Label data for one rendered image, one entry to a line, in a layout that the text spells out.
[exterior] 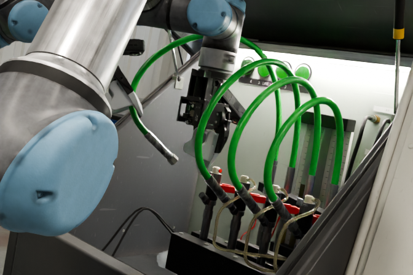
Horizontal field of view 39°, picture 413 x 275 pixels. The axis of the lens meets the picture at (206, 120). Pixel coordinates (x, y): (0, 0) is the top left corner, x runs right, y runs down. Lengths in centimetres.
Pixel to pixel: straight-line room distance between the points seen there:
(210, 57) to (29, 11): 35
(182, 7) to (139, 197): 63
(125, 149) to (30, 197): 100
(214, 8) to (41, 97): 59
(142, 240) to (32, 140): 113
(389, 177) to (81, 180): 66
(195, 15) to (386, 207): 47
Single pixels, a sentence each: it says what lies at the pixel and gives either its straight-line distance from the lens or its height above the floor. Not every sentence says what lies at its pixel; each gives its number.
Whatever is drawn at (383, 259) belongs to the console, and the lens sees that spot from 104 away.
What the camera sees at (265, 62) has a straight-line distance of 119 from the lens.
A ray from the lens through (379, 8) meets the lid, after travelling 130.
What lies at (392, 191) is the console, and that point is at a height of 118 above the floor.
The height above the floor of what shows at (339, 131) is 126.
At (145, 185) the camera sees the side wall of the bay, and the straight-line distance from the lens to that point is 156.
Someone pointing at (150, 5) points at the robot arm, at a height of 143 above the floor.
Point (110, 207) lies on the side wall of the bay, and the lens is 150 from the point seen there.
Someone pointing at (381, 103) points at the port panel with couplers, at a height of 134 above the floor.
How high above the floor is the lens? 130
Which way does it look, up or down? 3 degrees down
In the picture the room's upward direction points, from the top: 10 degrees clockwise
